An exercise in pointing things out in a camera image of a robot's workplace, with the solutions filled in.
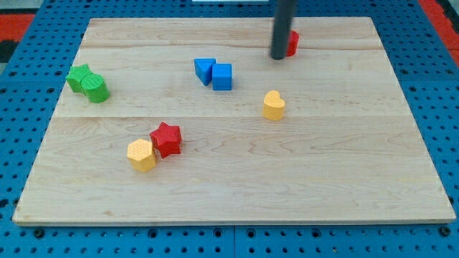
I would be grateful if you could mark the blue triangle block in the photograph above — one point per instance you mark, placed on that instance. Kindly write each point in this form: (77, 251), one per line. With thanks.
(203, 69)

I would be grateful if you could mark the red star block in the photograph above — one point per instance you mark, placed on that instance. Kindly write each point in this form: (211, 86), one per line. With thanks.
(166, 139)

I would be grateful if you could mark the yellow heart block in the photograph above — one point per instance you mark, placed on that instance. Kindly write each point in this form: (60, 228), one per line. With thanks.
(273, 106)

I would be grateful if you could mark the light wooden board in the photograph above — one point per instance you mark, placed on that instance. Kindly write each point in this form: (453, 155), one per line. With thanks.
(347, 150)

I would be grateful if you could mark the yellow hexagon block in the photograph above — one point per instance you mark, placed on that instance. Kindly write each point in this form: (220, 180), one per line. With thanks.
(141, 155)

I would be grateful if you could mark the green star block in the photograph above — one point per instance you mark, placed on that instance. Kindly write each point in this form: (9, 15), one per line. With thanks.
(76, 75)

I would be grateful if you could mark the green cylinder block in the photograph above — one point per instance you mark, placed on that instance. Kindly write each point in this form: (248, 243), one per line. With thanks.
(95, 88)

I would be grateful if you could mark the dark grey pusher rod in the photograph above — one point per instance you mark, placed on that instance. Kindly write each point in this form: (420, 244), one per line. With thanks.
(284, 13)

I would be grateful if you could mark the red circle block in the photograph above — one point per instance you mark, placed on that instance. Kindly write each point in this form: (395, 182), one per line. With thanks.
(292, 43)

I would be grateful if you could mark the blue cube block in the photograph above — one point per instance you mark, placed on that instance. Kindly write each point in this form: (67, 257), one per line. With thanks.
(221, 76)

